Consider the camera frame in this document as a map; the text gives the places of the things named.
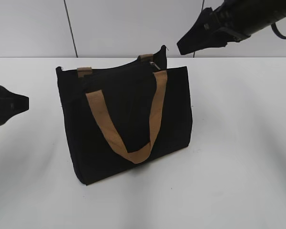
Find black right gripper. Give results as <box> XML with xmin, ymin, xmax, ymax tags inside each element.
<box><xmin>177</xmin><ymin>0</ymin><xmax>250</xmax><ymax>55</ymax></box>

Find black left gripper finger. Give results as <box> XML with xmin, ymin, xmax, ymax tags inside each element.
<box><xmin>0</xmin><ymin>85</ymin><xmax>29</xmax><ymax>126</ymax></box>

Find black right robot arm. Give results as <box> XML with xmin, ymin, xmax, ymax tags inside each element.
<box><xmin>177</xmin><ymin>0</ymin><xmax>286</xmax><ymax>55</ymax></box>

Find black cable loop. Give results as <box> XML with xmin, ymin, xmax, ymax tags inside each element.
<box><xmin>270</xmin><ymin>21</ymin><xmax>286</xmax><ymax>40</ymax></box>

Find black tote bag tan handles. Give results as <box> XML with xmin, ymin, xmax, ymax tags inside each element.
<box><xmin>56</xmin><ymin>46</ymin><xmax>193</xmax><ymax>185</ymax></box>

